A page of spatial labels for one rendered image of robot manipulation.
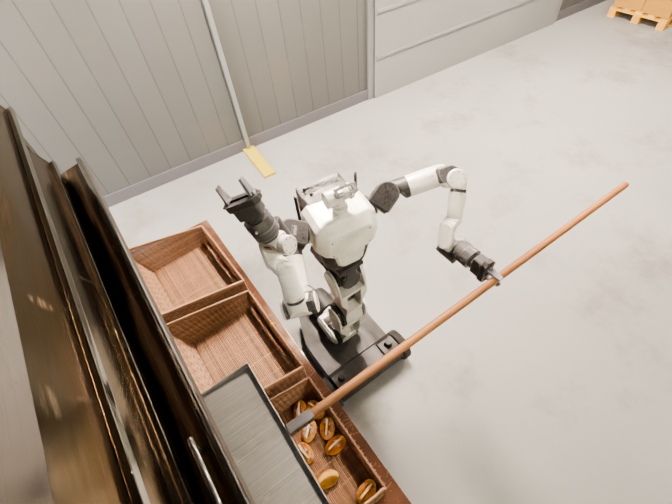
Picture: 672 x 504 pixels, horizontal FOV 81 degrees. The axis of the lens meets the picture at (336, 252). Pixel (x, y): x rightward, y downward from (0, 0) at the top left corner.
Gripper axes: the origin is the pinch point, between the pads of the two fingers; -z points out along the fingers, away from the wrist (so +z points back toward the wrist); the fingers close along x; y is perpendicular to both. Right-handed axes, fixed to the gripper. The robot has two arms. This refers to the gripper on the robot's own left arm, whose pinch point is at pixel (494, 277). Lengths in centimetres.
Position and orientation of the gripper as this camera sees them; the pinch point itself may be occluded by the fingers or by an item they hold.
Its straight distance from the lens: 163.6
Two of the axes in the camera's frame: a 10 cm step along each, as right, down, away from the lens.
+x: 0.6, 6.2, 7.8
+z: -5.7, -6.2, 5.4
